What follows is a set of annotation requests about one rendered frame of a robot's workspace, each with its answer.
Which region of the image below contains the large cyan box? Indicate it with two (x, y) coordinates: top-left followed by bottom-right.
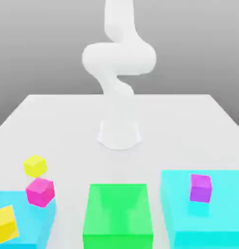
(160, 169), (239, 249)

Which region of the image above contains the large green box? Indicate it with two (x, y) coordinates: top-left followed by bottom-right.
(82, 183), (154, 249)

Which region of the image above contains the small pink cube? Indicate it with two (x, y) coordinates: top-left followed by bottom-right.
(25, 177), (55, 208)

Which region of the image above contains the small yellow cube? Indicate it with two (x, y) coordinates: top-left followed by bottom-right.
(23, 155), (48, 178)
(0, 204), (20, 246)

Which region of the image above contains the large blue box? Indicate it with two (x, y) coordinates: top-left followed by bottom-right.
(0, 190), (57, 249)

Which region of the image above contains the small purple cube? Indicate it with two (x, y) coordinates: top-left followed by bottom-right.
(189, 173), (213, 204)

